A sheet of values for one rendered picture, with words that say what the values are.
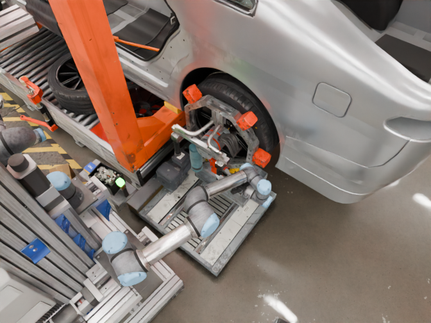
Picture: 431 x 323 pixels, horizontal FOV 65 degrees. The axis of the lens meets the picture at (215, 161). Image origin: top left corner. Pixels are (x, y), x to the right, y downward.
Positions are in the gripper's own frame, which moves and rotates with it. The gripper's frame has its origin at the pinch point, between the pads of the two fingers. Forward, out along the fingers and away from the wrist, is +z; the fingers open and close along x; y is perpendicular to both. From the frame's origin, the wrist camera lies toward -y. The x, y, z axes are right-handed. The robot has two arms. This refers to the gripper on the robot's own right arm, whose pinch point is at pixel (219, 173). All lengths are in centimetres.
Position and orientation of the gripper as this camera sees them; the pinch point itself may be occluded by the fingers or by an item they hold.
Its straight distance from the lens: 205.7
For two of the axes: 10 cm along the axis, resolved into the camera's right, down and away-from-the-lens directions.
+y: 0.1, -5.6, -8.3
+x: -5.9, 6.6, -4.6
